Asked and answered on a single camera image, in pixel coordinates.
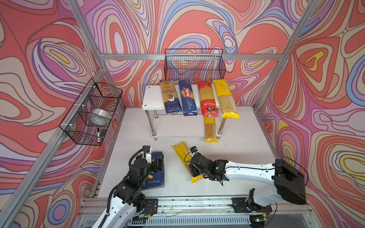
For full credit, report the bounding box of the blue Barilla rigatoni box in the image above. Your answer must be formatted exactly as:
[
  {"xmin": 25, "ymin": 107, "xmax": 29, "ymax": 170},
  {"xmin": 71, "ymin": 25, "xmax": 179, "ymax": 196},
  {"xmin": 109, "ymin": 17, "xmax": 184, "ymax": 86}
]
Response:
[{"xmin": 142, "ymin": 152, "xmax": 165, "ymax": 190}]

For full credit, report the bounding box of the yellow Pastatime bag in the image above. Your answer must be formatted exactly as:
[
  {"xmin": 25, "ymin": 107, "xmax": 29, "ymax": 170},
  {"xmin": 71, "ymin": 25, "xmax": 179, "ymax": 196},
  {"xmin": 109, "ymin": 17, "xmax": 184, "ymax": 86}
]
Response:
[
  {"xmin": 214, "ymin": 79, "xmax": 240, "ymax": 119},
  {"xmin": 172, "ymin": 142, "xmax": 203, "ymax": 183},
  {"xmin": 204, "ymin": 117, "xmax": 219, "ymax": 143}
]

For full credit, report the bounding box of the blue Barilla spaghetti box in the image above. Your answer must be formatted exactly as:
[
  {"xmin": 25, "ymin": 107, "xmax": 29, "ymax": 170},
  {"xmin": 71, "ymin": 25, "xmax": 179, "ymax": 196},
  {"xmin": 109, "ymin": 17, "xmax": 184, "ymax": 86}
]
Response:
[{"xmin": 178, "ymin": 80, "xmax": 198, "ymax": 116}]

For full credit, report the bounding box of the red spaghetti bag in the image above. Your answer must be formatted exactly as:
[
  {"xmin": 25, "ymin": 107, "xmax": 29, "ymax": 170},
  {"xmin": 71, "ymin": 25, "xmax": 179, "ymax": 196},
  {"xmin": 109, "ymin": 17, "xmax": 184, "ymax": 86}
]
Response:
[{"xmin": 197, "ymin": 81, "xmax": 218, "ymax": 118}]

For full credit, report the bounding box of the blue Ankara spaghetti bag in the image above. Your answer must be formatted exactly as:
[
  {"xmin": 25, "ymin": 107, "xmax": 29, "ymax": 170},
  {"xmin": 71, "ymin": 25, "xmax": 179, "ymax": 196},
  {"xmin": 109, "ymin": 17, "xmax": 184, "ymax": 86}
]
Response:
[{"xmin": 160, "ymin": 80, "xmax": 183, "ymax": 115}]

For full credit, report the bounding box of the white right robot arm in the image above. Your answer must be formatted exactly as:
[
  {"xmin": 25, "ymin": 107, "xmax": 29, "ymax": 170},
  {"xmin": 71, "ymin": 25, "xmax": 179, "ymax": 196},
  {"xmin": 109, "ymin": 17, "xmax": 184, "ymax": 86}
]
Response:
[{"xmin": 188, "ymin": 153, "xmax": 307, "ymax": 207}]

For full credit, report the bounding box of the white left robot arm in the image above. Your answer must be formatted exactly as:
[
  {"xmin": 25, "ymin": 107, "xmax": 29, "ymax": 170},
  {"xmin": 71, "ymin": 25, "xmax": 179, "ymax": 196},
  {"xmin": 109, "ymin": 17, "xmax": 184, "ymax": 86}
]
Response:
[{"xmin": 93, "ymin": 145, "xmax": 164, "ymax": 228}]

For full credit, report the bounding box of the white two-tier shelf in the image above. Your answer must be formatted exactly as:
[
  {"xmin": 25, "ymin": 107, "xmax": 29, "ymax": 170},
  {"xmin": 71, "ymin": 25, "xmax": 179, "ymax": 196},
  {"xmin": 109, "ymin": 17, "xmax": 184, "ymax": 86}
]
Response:
[{"xmin": 141, "ymin": 84, "xmax": 234, "ymax": 140}]

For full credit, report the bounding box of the silver tape roll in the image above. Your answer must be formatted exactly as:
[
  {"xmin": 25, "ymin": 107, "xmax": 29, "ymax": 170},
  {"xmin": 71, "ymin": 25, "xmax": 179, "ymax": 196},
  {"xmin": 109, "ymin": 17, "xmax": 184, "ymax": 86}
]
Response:
[{"xmin": 91, "ymin": 108, "xmax": 112, "ymax": 119}]

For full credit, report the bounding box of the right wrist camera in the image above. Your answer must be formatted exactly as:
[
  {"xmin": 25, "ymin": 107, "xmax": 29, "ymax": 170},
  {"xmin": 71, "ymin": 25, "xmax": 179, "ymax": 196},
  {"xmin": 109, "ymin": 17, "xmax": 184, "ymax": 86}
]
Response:
[{"xmin": 190, "ymin": 146, "xmax": 198, "ymax": 155}]

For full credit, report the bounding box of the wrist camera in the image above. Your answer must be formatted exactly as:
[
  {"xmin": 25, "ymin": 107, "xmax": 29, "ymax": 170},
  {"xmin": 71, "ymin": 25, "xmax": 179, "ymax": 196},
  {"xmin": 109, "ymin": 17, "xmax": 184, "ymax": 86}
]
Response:
[
  {"xmin": 142, "ymin": 145, "xmax": 152, "ymax": 164},
  {"xmin": 190, "ymin": 146, "xmax": 198, "ymax": 155}
]

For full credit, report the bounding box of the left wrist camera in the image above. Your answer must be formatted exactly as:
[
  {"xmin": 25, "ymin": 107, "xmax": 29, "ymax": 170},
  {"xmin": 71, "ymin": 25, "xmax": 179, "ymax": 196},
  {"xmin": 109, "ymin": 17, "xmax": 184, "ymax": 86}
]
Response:
[{"xmin": 142, "ymin": 145, "xmax": 152, "ymax": 164}]

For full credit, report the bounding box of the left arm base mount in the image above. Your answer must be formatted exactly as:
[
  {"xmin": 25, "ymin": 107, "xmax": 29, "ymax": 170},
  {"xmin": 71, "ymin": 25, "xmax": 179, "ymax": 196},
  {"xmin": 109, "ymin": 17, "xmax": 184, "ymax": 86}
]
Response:
[{"xmin": 136, "ymin": 198, "xmax": 158, "ymax": 217}]

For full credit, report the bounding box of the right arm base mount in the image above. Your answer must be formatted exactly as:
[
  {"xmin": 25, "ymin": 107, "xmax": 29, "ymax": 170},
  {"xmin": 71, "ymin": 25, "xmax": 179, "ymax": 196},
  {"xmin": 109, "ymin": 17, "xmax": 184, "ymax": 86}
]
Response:
[{"xmin": 232, "ymin": 198, "xmax": 272, "ymax": 214}]

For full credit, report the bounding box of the black wire basket left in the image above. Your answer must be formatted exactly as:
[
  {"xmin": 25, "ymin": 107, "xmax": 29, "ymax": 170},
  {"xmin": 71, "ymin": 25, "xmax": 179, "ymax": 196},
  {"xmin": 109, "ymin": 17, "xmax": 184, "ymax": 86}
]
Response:
[{"xmin": 60, "ymin": 79, "xmax": 123, "ymax": 146}]

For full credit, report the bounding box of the black wire basket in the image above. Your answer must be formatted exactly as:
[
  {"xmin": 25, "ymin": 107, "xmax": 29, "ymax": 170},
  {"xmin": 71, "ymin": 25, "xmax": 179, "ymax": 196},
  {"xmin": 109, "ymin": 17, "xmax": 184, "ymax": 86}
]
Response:
[
  {"xmin": 164, "ymin": 47, "xmax": 226, "ymax": 84},
  {"xmin": 60, "ymin": 79, "xmax": 123, "ymax": 146}
]

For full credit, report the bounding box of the black wire basket back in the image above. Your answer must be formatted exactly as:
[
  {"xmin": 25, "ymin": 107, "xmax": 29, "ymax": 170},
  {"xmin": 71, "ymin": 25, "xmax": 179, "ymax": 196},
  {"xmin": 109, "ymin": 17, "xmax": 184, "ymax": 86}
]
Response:
[{"xmin": 164, "ymin": 47, "xmax": 226, "ymax": 84}]

